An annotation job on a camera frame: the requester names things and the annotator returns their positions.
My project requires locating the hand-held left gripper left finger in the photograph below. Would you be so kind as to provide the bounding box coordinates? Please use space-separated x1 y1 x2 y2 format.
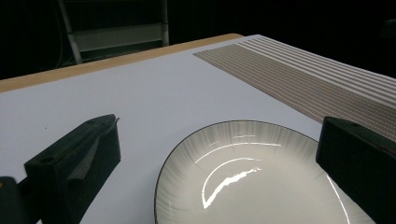
23 113 121 224

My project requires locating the white ribbed plate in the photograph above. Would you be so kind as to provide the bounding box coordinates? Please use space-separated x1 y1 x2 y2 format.
153 119 377 224

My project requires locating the metal stand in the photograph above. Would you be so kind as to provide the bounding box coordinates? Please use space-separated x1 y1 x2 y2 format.
57 0 170 65

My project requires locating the white table sheet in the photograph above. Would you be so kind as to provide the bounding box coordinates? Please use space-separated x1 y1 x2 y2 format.
0 33 325 224

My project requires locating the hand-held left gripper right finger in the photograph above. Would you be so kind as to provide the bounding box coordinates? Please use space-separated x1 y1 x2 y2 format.
315 116 396 224

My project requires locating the striped brown placemat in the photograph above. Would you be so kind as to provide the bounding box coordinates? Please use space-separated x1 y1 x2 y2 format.
192 35 396 143

